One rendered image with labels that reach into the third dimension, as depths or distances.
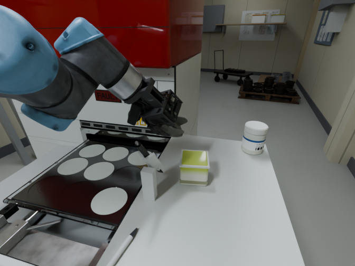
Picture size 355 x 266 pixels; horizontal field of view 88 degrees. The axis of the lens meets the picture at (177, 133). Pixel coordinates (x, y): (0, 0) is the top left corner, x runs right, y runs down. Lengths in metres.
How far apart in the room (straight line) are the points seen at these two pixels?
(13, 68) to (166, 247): 0.35
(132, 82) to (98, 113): 0.50
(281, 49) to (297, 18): 0.94
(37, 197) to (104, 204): 0.21
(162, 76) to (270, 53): 7.28
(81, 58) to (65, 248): 0.42
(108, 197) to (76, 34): 0.42
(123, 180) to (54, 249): 0.23
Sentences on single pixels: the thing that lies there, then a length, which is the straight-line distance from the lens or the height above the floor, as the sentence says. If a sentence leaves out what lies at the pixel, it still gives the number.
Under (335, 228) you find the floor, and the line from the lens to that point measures 2.02.
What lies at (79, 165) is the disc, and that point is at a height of 0.90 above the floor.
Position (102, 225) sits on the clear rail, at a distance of 0.54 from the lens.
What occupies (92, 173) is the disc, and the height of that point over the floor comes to 0.90.
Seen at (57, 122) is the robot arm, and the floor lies 1.19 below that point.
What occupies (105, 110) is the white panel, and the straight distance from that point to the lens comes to 0.85.
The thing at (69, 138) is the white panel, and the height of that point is 0.87.
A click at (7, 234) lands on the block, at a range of 0.63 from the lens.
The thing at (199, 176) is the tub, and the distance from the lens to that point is 0.49.
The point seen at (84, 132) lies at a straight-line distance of 0.96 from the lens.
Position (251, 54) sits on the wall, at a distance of 7.88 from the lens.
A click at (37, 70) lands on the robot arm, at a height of 1.29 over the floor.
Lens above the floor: 1.32
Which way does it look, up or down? 28 degrees down
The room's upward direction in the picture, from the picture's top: straight up
